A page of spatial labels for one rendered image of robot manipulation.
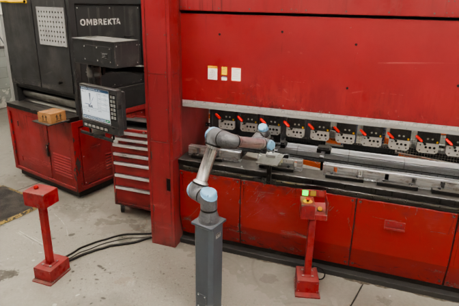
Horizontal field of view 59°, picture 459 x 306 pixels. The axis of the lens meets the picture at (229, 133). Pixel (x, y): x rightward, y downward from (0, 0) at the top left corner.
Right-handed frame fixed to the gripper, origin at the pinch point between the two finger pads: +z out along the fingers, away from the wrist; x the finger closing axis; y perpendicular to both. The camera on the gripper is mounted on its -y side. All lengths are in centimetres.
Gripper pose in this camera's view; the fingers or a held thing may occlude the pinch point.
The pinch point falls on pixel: (269, 152)
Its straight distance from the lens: 341.8
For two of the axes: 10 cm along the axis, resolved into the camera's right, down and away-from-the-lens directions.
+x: -9.1, -1.6, 3.9
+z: 2.4, 5.5, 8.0
